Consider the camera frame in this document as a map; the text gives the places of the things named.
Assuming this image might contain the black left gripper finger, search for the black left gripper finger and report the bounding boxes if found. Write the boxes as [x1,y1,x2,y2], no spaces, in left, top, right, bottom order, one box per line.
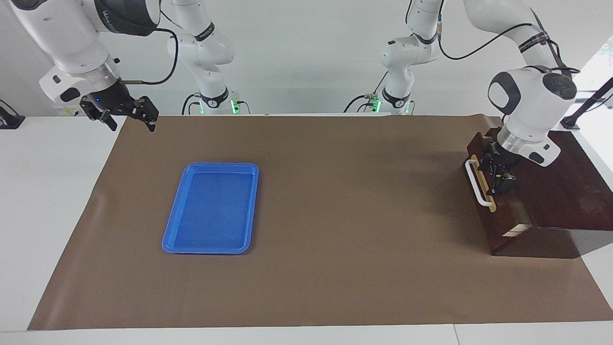
[493,174,518,196]

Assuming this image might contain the black angled stand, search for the black angled stand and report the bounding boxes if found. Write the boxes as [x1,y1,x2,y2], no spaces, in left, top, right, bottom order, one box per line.
[560,77,613,131]

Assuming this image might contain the dark wooden cabinet case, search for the dark wooden cabinet case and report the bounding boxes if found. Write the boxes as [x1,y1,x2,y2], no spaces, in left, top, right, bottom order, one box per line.
[472,127,613,257]

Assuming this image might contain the white wall socket box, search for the white wall socket box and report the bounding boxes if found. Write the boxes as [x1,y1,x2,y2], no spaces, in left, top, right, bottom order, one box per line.
[52,103,90,117]

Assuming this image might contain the blue plastic tray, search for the blue plastic tray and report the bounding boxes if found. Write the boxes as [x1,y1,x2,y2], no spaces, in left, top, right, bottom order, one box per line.
[161,162,260,255]

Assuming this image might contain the black base cable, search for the black base cable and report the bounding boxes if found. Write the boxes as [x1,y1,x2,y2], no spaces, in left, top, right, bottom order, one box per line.
[343,72,384,115]
[181,92,202,116]

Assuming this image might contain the black table clamp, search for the black table clamp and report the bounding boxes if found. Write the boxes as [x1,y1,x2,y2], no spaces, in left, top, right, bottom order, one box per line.
[0,99,26,130]

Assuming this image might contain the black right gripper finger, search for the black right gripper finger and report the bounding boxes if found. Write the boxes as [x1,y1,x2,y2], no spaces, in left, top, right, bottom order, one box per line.
[93,115,118,132]
[131,95,160,132]

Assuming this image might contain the dark wooden drawer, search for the dark wooden drawer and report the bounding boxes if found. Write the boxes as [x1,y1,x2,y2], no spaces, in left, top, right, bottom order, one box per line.
[462,132,535,253]

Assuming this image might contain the brown table mat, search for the brown table mat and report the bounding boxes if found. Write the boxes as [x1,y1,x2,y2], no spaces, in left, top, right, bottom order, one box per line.
[27,114,613,331]

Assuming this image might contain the white drawer handle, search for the white drawer handle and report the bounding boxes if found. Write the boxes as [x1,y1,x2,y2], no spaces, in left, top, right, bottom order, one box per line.
[465,159,495,208]

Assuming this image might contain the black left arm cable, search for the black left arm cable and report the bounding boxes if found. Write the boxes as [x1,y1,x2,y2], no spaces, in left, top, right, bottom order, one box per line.
[406,0,581,80]

